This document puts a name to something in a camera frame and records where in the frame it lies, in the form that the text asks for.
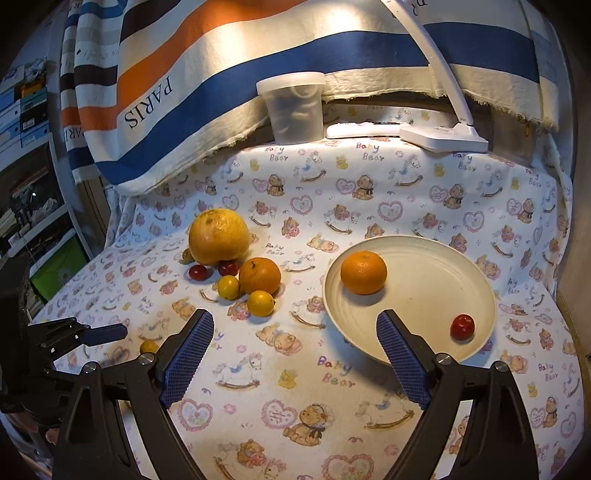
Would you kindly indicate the large yellow pomelo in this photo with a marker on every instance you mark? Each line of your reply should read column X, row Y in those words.
column 218, row 237

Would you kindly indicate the cream round plate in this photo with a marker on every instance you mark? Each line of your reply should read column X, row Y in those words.
column 425, row 286

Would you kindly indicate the translucent lidded plastic container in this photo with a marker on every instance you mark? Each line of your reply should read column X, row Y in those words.
column 295, row 108

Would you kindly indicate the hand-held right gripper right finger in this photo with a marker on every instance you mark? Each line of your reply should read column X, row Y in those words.
column 401, row 355

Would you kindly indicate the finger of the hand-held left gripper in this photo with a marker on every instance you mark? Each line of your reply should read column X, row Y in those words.
column 108, row 333
column 62, row 381

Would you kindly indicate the green box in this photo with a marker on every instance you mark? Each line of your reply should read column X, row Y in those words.
column 60, row 270

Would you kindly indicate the white desk lamp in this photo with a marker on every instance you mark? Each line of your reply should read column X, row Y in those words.
column 443, row 136

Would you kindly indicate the bear printed cloth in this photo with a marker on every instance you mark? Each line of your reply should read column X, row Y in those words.
column 323, row 207

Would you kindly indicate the small yellow citrus fruit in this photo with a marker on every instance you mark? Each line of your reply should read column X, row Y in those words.
column 228, row 287
column 261, row 303
column 148, row 346

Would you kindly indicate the stack of shoe boxes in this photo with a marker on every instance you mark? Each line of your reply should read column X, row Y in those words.
column 23, row 110

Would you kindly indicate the orange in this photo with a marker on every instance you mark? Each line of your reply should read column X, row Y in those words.
column 363, row 272
column 260, row 276

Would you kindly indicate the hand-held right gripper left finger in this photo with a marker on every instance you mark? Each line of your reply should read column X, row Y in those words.
column 187, row 357

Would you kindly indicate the striped cloth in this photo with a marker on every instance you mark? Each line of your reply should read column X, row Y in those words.
column 207, row 69

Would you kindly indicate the white remote control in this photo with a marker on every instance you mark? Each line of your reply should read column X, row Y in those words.
column 360, row 130

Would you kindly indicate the storage shelf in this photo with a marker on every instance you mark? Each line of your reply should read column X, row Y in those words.
column 27, row 198

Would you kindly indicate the small red fruit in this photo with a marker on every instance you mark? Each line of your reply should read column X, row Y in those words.
column 198, row 272
column 462, row 326
column 227, row 266

